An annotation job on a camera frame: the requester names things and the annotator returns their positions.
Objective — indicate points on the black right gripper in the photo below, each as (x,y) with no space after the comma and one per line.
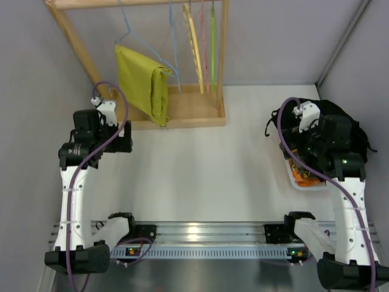
(299,149)

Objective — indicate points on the orange patterned clothes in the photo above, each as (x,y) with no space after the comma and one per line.
(301,176)

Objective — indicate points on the black clothes pile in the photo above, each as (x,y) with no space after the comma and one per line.
(346,143)

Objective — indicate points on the white laundry basket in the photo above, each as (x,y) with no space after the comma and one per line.
(319,188)

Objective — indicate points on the wooden clothes rack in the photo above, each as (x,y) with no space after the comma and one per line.
(190,105)

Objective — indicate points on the blue wire hanger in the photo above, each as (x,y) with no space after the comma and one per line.
(173,31)
(131,32)

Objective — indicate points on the yellow plastic hanger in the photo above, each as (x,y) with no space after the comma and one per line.
(193,44)

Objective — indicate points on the pink wire hanger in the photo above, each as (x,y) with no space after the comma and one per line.
(204,46)

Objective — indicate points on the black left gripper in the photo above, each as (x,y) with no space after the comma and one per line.
(125,137)

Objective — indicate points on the green plastic hanger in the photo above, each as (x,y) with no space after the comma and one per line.
(213,48)

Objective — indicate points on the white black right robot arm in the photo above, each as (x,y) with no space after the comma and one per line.
(346,194)

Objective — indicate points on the aluminium mounting rail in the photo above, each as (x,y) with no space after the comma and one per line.
(211,241)

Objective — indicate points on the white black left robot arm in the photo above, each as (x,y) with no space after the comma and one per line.
(74,194)

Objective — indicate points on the yellow-green trousers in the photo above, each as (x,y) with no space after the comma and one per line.
(144,82)

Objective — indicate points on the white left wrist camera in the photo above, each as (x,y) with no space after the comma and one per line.
(107,108)

